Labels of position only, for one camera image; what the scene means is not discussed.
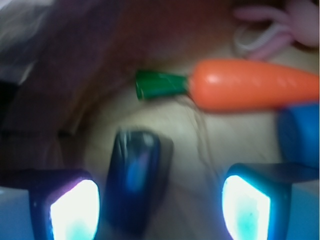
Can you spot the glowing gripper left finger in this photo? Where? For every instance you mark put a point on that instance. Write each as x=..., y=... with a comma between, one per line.
x=59, y=204

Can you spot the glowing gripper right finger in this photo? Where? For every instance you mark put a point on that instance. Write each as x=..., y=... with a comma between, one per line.
x=271, y=201

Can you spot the blue toy bottle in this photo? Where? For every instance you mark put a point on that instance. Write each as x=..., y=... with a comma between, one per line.
x=298, y=133

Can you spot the orange toy carrot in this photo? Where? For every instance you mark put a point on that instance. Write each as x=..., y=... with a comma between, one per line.
x=222, y=85

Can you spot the brown paper bag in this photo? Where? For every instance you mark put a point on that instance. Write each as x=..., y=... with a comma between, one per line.
x=80, y=89

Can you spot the pink plush bunny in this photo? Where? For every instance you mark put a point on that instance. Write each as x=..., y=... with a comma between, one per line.
x=299, y=22

